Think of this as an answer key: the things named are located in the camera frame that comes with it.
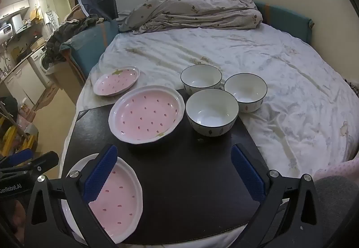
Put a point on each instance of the white washing machine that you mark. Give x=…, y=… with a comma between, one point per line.
x=39, y=61

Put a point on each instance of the oval pink strawberry plate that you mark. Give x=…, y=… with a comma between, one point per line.
x=116, y=81

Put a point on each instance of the black board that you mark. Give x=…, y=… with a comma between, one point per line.
x=182, y=175

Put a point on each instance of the pile of dark clothes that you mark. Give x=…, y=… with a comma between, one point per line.
x=67, y=37

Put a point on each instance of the yellow folding frame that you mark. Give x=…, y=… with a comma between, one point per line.
x=12, y=138

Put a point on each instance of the teal padded bed guard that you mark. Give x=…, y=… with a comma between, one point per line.
x=286, y=19
x=89, y=43

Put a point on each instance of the crumpled printed duvet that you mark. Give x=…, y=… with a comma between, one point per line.
x=196, y=6

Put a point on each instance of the grey clothing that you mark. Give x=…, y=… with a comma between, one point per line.
x=336, y=208

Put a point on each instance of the kitchen base cabinet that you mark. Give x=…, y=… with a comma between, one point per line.
x=22, y=82

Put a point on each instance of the white bowl with dark rim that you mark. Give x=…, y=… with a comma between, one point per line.
x=245, y=90
x=211, y=110
x=200, y=76

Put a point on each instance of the black bag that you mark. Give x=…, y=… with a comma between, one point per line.
x=7, y=103

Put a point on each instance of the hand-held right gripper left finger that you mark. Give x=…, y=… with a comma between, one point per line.
x=101, y=175

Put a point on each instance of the beige bed frame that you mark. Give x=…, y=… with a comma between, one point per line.
x=67, y=83

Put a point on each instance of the pink fleece clothing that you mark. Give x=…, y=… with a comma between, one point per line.
x=339, y=169

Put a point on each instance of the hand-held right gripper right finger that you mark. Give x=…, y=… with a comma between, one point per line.
x=248, y=177

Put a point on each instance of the round pink strawberry plate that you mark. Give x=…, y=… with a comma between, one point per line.
x=147, y=113
x=120, y=197

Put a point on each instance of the white wall cabinet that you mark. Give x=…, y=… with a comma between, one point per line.
x=15, y=8

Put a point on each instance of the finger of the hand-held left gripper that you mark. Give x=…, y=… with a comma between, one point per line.
x=16, y=156
x=42, y=161

